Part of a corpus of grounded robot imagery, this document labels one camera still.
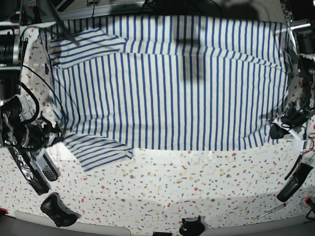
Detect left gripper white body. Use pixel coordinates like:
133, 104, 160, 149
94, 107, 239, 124
271, 118, 307, 150

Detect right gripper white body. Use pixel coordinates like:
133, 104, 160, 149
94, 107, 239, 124
25, 118, 64, 172

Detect blue white striped t-shirt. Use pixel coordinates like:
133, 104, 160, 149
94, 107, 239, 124
39, 16, 292, 171

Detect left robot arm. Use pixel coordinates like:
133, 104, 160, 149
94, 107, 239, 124
270, 0, 315, 151

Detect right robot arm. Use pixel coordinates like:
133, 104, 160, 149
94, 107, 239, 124
0, 0, 65, 178

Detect black thin rod tool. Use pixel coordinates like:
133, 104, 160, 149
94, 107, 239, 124
284, 154, 303, 180

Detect black curved handheld device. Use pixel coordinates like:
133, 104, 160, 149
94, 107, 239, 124
277, 163, 313, 202

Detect black tv remote control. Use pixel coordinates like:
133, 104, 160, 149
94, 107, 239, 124
36, 153, 60, 182

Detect black foil wrapped bar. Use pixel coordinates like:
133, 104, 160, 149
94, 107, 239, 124
8, 147, 50, 195

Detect red tipped screwdriver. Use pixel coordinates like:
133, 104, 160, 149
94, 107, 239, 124
257, 203, 287, 219

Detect black game controller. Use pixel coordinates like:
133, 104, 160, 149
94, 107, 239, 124
40, 193, 80, 228

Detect red and black wires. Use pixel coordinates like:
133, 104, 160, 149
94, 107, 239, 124
299, 131, 315, 158

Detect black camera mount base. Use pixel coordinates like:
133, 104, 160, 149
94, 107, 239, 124
179, 216, 205, 236

